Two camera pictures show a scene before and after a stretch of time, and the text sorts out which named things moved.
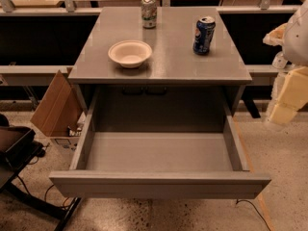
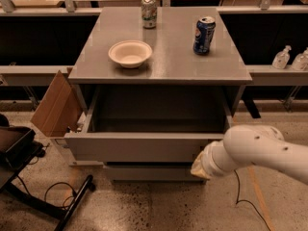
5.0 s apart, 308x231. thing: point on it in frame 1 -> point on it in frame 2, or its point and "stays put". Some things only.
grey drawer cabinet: x=161 y=69 stays put
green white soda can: x=149 y=11 stays put
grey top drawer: x=160 y=165 -> x=151 y=124
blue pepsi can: x=203 y=34 stays put
